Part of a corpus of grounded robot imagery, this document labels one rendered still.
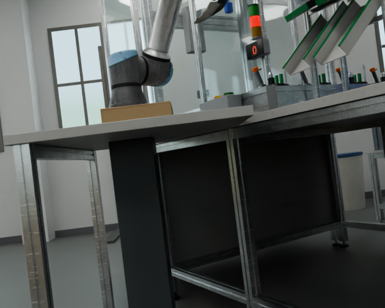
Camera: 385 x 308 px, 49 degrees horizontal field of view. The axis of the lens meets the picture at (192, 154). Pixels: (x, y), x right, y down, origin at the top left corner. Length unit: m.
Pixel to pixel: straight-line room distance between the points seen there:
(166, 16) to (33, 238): 0.93
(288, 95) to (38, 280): 1.06
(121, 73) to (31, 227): 0.66
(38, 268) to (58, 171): 4.10
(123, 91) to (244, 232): 0.70
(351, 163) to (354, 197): 0.35
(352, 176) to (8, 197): 3.96
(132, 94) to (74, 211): 3.84
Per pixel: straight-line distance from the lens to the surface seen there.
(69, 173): 5.32
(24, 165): 1.28
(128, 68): 1.62
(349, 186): 4.68
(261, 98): 1.58
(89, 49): 5.41
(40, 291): 1.31
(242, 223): 1.65
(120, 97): 1.59
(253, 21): 2.08
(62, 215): 5.38
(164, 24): 1.69
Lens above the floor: 0.73
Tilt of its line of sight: 1 degrees up
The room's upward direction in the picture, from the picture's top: 7 degrees counter-clockwise
